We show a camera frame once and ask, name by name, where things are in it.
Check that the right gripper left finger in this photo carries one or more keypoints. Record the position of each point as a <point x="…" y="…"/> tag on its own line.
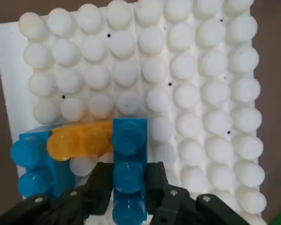
<point x="93" y="192"/>

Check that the blue three-stud block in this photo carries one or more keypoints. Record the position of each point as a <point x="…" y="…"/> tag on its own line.
<point x="130" y="145"/>
<point x="37" y="159"/>

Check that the white studded baseplate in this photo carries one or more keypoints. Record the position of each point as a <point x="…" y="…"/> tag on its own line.
<point x="178" y="82"/>

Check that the yellow two-stud block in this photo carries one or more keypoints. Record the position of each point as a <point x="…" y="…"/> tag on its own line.
<point x="79" y="143"/>

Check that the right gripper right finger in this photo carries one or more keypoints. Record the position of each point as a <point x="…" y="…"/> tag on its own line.
<point x="159" y="187"/>

